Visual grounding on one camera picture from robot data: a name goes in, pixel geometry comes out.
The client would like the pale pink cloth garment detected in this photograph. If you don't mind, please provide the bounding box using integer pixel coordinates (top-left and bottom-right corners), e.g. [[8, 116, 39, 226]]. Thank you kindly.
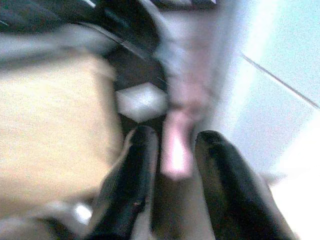
[[149, 0, 253, 240]]

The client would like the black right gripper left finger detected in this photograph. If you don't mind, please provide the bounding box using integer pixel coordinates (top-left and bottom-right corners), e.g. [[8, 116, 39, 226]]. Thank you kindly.
[[84, 125, 159, 240]]

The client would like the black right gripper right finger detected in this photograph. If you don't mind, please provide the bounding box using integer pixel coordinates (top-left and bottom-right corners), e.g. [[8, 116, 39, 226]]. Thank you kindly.
[[194, 130, 296, 240]]

